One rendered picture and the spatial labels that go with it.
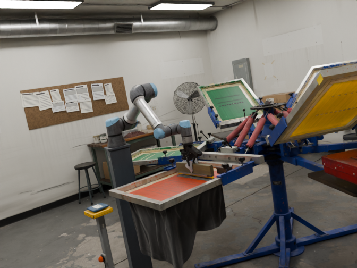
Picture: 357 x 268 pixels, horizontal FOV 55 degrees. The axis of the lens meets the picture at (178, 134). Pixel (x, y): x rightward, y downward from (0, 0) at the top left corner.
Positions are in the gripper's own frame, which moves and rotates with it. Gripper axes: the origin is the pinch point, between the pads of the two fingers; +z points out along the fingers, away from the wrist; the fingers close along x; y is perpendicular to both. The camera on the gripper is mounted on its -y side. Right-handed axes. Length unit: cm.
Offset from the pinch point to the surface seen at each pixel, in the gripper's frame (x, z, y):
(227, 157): -29.2, -1.8, -5.2
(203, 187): 19.7, 2.6, -29.3
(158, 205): 53, 2, -27
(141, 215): 43.6, 18.5, 8.4
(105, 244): 70, 27, 10
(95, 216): 75, 6, 5
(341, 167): -8, -8, -100
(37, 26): -38, -178, 344
